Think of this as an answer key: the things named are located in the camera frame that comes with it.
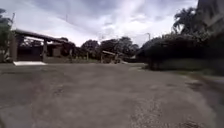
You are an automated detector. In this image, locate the small roofed shelter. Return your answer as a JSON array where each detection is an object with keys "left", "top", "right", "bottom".
[{"left": 100, "top": 50, "right": 122, "bottom": 64}]

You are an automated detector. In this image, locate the row of dark trees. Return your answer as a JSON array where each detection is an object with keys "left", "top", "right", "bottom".
[{"left": 78, "top": 35, "right": 140, "bottom": 60}]

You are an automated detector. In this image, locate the grey asphalt road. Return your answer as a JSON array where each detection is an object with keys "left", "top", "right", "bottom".
[{"left": 0, "top": 62, "right": 224, "bottom": 128}]

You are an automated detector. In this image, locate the street lamp pole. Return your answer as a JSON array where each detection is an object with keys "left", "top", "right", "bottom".
[{"left": 145, "top": 32, "right": 152, "bottom": 42}]

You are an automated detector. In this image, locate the dark hedge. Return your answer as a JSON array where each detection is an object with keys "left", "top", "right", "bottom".
[{"left": 135, "top": 33, "right": 224, "bottom": 72}]

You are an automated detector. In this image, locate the pale concrete slab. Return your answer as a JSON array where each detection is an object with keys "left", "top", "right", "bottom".
[{"left": 12, "top": 60, "right": 48, "bottom": 67}]

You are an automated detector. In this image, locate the flat-roofed building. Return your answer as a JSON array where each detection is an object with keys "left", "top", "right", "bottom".
[{"left": 9, "top": 28, "right": 76, "bottom": 64}]

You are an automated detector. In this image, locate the palm tree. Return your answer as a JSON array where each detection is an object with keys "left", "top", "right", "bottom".
[{"left": 172, "top": 6, "right": 201, "bottom": 36}]

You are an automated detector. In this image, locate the grass strip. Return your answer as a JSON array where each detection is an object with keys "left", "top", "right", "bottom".
[{"left": 173, "top": 68, "right": 224, "bottom": 77}]

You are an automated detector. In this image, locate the tall grey building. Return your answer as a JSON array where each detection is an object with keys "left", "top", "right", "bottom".
[{"left": 195, "top": 0, "right": 224, "bottom": 34}]

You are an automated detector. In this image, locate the green tree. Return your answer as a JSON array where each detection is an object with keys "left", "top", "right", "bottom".
[{"left": 0, "top": 8, "right": 14, "bottom": 64}]

